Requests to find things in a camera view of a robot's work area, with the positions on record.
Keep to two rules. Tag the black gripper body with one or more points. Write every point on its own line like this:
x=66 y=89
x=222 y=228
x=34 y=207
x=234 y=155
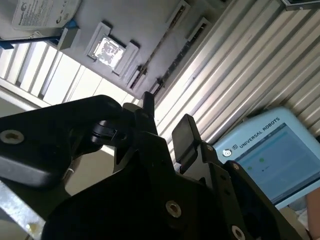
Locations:
x=125 y=212

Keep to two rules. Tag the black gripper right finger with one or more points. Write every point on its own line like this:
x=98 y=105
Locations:
x=186 y=140

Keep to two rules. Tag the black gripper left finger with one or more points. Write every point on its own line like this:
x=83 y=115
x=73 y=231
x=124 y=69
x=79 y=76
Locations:
x=37 y=150

